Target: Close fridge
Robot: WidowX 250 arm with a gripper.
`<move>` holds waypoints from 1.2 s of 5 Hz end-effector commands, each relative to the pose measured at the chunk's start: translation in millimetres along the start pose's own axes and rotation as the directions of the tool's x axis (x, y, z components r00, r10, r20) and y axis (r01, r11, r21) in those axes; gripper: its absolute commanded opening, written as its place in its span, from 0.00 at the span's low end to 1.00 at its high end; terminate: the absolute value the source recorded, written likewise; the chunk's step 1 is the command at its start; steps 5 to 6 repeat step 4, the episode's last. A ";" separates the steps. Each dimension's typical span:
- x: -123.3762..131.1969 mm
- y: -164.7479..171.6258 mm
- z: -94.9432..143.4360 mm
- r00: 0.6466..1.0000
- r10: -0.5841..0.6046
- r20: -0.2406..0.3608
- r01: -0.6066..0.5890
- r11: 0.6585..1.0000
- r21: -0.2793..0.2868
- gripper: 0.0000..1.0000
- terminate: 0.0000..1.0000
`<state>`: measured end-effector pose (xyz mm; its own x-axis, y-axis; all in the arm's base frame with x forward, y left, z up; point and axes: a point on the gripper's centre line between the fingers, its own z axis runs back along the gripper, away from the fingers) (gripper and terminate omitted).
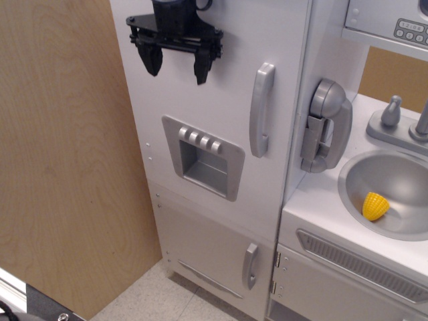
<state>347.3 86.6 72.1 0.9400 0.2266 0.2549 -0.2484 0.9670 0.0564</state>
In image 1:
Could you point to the grey toy telephone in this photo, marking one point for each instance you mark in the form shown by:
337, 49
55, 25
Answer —
327, 129

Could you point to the yellow toy corn piece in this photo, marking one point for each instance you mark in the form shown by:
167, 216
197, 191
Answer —
374, 206

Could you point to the grey fridge door handle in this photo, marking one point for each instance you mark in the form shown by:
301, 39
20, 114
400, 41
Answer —
263, 84

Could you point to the white toy fridge cabinet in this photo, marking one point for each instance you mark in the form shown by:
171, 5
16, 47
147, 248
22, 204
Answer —
326, 55

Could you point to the white toy oven front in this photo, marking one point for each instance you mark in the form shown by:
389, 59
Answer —
315, 279

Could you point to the grey toy sink basin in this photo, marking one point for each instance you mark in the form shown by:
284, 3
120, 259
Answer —
401, 179

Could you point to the grey toy faucet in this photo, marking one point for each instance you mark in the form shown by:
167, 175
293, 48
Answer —
390, 126

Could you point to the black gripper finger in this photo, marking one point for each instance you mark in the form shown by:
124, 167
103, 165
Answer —
202, 65
151, 56

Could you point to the grey freezer door handle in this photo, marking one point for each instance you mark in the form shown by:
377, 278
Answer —
248, 275

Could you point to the grey ice dispenser panel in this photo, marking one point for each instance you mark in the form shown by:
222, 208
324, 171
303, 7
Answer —
204, 159

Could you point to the light wooden panel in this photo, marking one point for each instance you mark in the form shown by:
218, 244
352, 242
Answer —
76, 220

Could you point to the white toy fridge door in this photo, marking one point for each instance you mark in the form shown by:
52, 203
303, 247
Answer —
254, 33

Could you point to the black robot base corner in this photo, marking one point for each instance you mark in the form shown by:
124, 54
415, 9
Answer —
31, 304

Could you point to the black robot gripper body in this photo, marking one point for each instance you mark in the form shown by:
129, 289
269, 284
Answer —
176, 25

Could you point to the white lower freezer door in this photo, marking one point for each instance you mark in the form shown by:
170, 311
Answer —
210, 251

